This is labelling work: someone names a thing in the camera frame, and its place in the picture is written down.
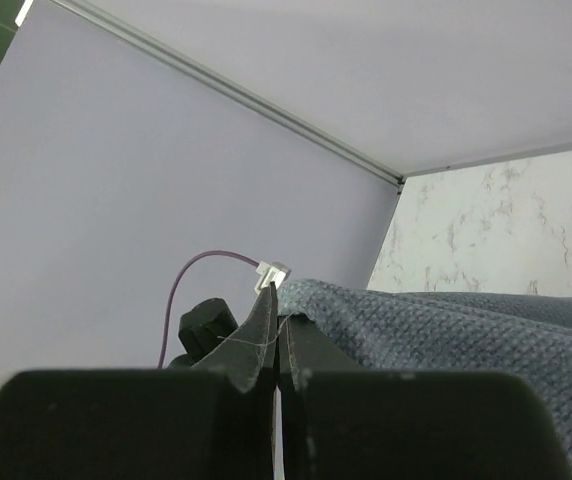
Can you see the blue denim pillowcase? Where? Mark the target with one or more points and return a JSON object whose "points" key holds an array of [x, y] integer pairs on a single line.
{"points": [[524, 335]]}

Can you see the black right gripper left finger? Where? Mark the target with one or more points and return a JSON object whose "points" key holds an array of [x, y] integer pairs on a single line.
{"points": [[213, 420]]}

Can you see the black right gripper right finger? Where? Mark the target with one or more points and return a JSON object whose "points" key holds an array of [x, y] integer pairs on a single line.
{"points": [[343, 421]]}

